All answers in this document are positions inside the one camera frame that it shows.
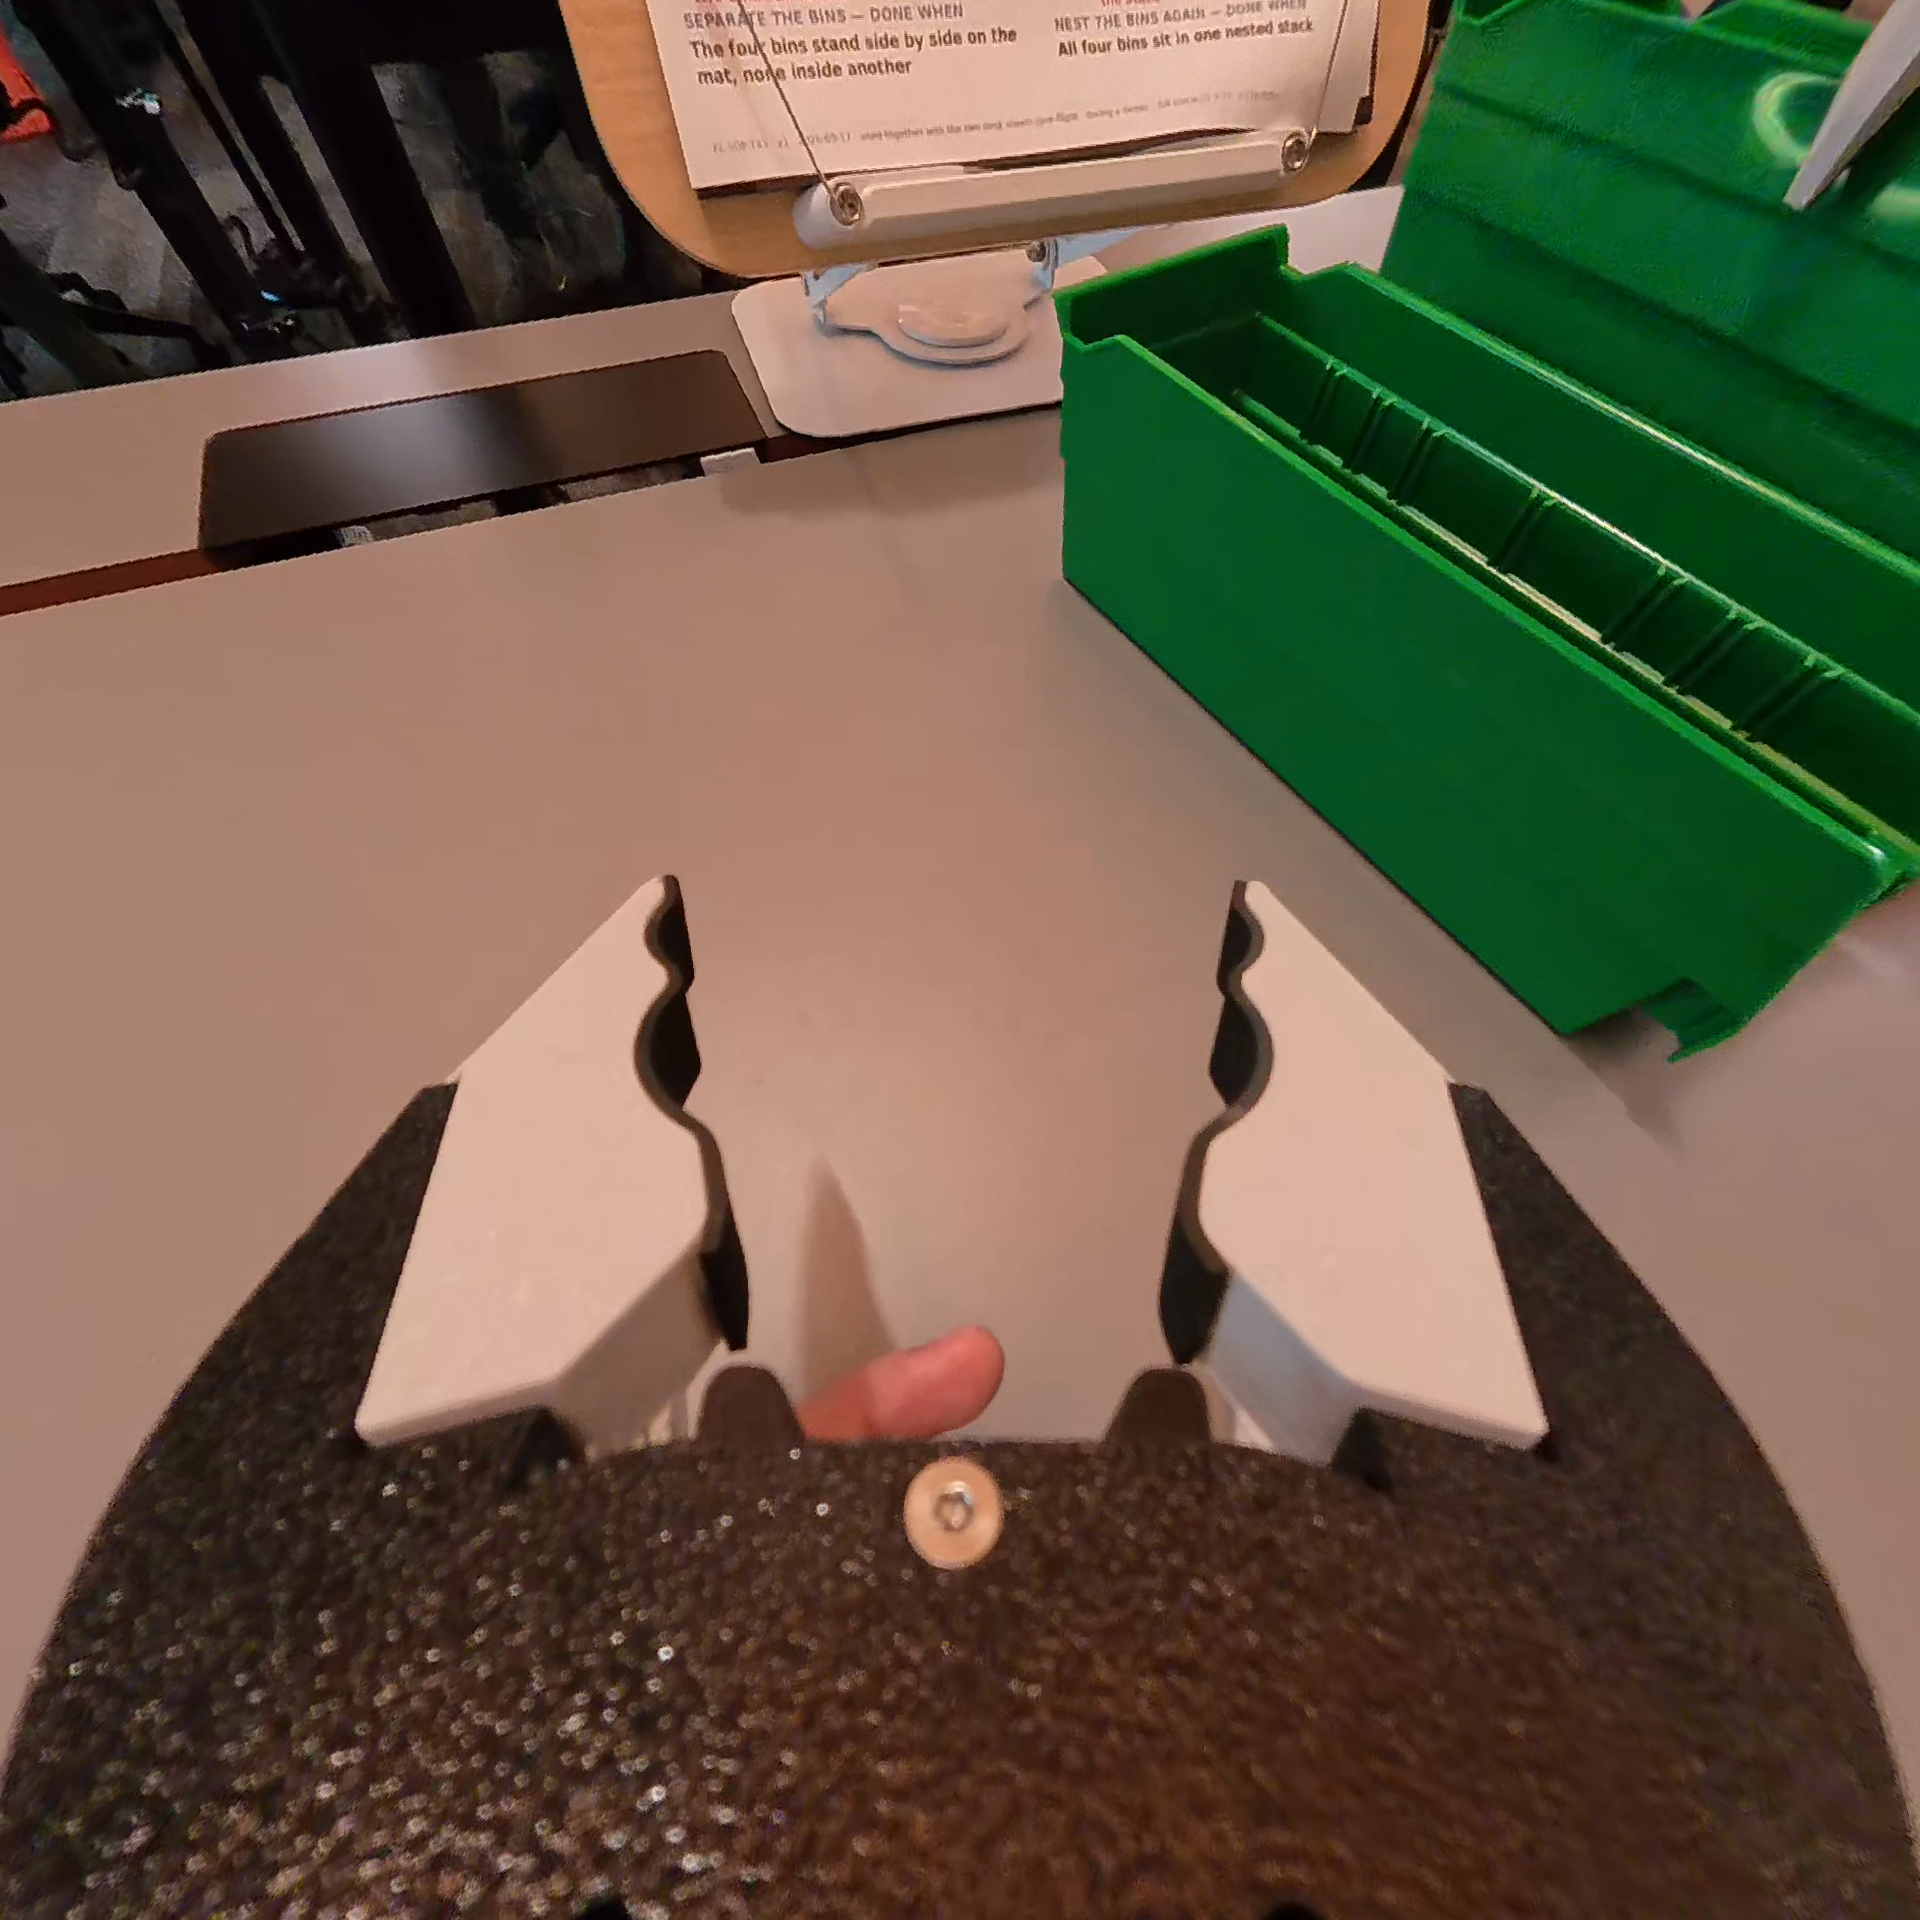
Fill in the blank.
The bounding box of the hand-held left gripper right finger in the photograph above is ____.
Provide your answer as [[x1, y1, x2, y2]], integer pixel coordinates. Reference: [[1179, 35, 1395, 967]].
[[1159, 879, 1551, 1468]]

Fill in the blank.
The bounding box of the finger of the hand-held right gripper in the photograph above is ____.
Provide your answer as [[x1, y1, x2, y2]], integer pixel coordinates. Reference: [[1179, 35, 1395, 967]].
[[1784, 0, 1920, 213]]

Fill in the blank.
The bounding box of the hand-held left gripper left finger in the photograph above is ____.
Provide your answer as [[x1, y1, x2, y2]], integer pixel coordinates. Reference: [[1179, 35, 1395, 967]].
[[355, 876, 752, 1465]]

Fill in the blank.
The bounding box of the green plastic bin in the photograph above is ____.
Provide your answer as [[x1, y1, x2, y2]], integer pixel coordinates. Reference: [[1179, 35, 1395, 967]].
[[1054, 224, 1920, 1063], [1382, 0, 1920, 560]]

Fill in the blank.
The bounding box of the person's left hand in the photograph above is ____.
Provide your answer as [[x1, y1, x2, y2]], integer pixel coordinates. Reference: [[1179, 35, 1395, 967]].
[[799, 1324, 1008, 1446]]

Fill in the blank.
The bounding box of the wooden sign board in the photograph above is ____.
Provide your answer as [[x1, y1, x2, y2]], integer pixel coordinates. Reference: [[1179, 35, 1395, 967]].
[[559, 0, 1434, 283]]

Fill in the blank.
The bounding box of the white sign bracket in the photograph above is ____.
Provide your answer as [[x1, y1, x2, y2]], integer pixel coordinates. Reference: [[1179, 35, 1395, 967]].
[[791, 127, 1321, 361]]

